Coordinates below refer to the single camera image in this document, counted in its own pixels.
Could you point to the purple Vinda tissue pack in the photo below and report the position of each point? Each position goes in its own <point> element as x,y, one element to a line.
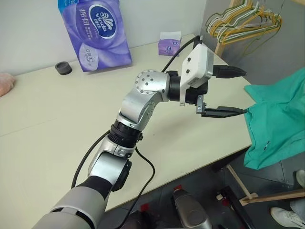
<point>100,47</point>

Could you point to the wooden clothes rack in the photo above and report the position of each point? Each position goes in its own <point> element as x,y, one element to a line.
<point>222,43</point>

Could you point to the grey rounded shape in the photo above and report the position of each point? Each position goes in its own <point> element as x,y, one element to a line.
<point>190,210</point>

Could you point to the pink cloth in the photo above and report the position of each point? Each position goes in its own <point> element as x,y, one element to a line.
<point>6,84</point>

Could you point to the blue jeans leg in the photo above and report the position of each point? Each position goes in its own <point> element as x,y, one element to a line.
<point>299,206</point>

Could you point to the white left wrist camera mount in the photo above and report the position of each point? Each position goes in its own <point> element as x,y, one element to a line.
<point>197,62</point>

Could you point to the white shoe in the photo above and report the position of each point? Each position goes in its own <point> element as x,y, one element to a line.
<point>286,218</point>
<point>301,177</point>

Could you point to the small purple tissue box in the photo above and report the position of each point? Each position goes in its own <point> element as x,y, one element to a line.
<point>169,46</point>

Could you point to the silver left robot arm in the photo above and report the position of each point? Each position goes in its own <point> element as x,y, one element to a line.
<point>143,100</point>

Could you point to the yellow and green clothes hangers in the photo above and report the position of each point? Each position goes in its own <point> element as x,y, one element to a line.
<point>238,22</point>

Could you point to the black table frame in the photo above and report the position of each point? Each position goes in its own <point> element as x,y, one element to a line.
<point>218,167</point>

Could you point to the black round cap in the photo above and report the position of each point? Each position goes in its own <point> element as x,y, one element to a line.
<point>63,68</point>

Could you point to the green shorts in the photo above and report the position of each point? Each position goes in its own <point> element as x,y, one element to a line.
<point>281,114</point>

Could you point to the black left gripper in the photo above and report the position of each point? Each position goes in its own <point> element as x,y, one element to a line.
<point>195,93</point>

